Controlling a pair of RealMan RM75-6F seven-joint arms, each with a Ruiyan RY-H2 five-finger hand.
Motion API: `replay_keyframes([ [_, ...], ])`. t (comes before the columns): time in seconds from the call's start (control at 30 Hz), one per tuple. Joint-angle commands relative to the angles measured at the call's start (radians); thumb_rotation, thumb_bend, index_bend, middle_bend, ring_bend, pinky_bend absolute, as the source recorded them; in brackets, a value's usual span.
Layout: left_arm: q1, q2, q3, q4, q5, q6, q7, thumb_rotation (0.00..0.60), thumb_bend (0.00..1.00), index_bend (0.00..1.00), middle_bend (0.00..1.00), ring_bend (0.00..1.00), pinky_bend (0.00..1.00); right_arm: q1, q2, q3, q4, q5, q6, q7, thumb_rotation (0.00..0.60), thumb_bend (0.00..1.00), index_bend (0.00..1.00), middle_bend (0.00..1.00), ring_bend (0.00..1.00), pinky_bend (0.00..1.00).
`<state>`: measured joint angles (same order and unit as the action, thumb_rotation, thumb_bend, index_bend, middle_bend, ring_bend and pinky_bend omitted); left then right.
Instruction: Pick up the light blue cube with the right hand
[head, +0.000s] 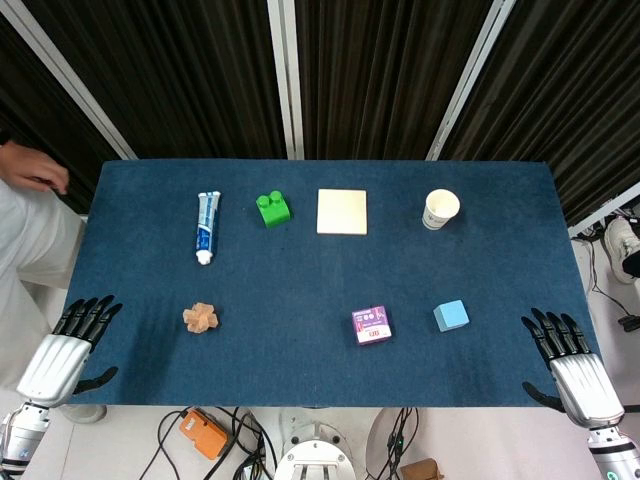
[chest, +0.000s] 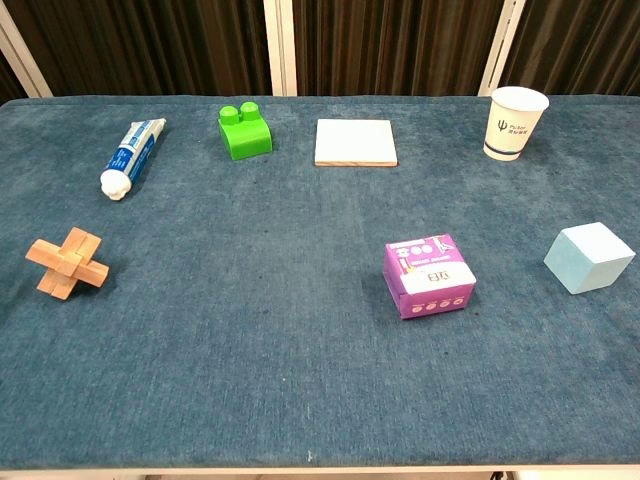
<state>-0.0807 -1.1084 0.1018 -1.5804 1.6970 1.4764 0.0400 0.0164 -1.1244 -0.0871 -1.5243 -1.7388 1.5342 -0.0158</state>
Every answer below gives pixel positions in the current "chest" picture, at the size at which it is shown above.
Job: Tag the blue table cloth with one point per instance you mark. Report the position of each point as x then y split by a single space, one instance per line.
280 320

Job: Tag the purple white small carton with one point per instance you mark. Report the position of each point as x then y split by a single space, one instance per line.
430 277

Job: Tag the white paper cup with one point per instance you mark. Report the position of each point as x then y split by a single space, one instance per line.
512 125

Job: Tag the white slanted frame post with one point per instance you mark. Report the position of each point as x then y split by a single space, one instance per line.
22 57
500 47

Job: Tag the white square wooden board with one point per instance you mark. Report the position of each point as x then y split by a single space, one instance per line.
355 141

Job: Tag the green plastic building block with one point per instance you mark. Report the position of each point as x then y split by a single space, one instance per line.
246 136

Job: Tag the white vertical frame post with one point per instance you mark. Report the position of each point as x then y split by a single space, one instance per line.
280 47

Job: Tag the dark brown curtain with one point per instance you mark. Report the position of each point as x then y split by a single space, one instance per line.
150 45

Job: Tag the wooden burr puzzle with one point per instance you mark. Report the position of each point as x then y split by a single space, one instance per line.
66 264

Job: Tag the light blue cube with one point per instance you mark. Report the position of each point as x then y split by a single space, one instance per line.
585 260

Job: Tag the blue white toothpaste tube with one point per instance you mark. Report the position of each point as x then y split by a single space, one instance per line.
129 157

